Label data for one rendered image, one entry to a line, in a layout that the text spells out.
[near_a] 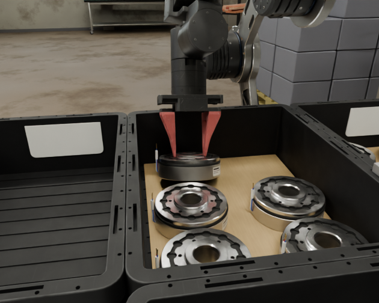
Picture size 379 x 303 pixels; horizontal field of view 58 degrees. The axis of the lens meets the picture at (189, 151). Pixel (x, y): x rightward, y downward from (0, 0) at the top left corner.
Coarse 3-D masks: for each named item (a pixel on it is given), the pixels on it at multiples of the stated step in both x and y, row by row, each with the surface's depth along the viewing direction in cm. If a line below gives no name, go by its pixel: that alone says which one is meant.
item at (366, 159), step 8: (296, 104) 64; (304, 104) 64; (312, 104) 65; (320, 104) 65; (328, 104) 65; (336, 104) 65; (344, 104) 66; (352, 104) 66; (360, 104) 66; (368, 104) 66; (304, 112) 60; (312, 120) 57; (320, 128) 54; (328, 128) 54; (336, 136) 51; (344, 144) 48; (352, 152) 46; (360, 152) 46; (368, 160) 44
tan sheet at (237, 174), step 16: (224, 160) 66; (240, 160) 66; (256, 160) 66; (272, 160) 66; (224, 176) 60; (240, 176) 60; (256, 176) 60; (224, 192) 55; (240, 192) 55; (240, 208) 51; (240, 224) 48; (256, 224) 48; (160, 240) 45; (256, 240) 45; (272, 240) 45; (160, 256) 42; (256, 256) 42
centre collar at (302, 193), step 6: (276, 186) 50; (282, 186) 50; (288, 186) 50; (294, 186) 50; (300, 186) 50; (276, 192) 48; (300, 192) 48; (282, 198) 47; (288, 198) 47; (294, 198) 47; (300, 198) 47
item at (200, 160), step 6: (162, 156) 57; (168, 156) 57; (204, 156) 56; (210, 156) 57; (216, 156) 56; (168, 162) 53; (174, 162) 53; (180, 162) 52; (186, 162) 52; (192, 162) 52; (198, 162) 52; (204, 162) 53; (210, 162) 53
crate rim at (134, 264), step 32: (128, 128) 54; (128, 160) 44; (352, 160) 44; (128, 192) 37; (128, 224) 32; (128, 256) 28; (288, 256) 28; (320, 256) 28; (352, 256) 28; (128, 288) 27
